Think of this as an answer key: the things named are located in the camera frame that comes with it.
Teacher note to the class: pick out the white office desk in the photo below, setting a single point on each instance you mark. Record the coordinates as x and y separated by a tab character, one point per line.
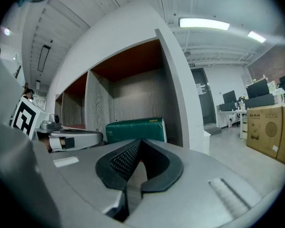
228	112

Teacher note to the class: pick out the black flat panel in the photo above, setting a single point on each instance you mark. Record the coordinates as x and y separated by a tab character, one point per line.
259	101

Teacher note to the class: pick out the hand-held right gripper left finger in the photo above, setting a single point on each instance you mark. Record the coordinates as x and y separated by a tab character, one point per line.
90	170

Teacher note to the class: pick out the dark grey door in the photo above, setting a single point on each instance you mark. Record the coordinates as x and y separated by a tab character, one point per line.
204	108

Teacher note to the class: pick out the long white ceiling light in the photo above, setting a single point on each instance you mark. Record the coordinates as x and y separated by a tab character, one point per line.
204	24

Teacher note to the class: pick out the short white ceiling light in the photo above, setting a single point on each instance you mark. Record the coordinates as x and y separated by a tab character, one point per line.
256	37

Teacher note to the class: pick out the green and white packet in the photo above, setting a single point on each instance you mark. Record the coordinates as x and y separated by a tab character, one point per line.
133	129

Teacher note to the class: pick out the grey wooden shelf desk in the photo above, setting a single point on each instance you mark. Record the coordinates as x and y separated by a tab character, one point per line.
175	84

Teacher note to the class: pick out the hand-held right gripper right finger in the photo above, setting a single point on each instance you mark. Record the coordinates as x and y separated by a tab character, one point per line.
199	186

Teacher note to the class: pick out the unlit black ceiling light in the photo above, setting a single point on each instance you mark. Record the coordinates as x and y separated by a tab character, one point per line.
43	56

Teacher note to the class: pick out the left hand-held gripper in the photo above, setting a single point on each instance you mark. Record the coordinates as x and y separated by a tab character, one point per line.
26	117

